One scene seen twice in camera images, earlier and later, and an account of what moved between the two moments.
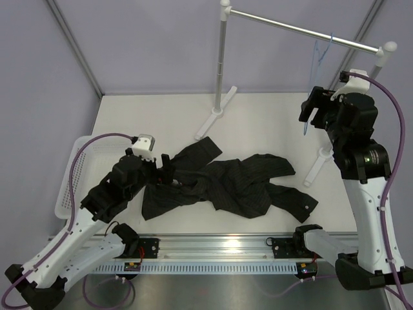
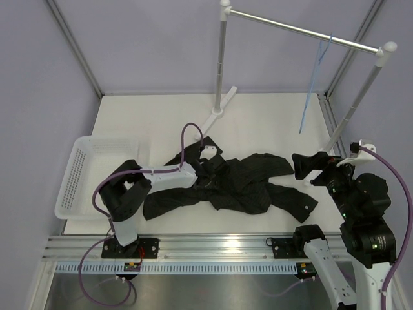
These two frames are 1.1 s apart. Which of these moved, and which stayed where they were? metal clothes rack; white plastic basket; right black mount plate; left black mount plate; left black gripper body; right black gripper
Moved: left black gripper body; right black gripper
Stayed: white plastic basket; right black mount plate; left black mount plate; metal clothes rack
